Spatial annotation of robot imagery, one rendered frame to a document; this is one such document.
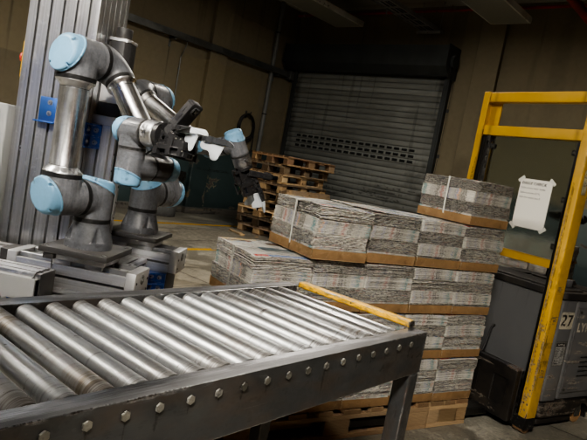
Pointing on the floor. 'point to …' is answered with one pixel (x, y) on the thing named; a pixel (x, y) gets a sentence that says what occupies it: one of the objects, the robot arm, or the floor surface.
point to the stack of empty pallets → (260, 222)
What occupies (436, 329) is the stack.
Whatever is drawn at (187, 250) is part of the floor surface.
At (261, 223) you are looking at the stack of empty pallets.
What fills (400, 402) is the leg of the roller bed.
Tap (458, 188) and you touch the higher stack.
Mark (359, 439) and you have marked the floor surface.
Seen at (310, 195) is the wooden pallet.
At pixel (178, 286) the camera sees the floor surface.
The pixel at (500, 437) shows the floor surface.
